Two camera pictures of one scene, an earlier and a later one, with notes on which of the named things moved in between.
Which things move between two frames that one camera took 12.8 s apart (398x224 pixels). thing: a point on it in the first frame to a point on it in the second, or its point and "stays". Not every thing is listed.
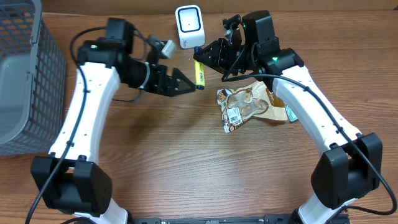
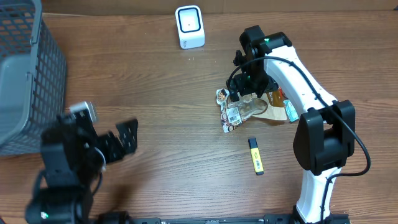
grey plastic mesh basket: [33, 80] stays
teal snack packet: [291, 113] stays
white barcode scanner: [190, 26] stays
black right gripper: [226, 55] to [249, 90]
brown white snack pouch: [239, 105] stays
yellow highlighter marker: [199, 72] to [255, 156]
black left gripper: [158, 78] to [94, 137]
